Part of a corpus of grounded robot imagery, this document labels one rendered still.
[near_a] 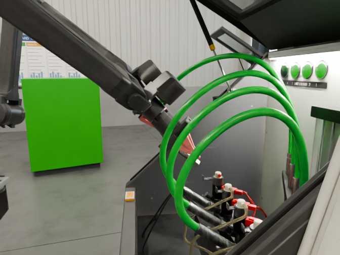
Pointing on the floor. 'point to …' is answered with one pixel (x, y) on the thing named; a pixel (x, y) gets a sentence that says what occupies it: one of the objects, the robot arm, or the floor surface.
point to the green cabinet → (62, 124)
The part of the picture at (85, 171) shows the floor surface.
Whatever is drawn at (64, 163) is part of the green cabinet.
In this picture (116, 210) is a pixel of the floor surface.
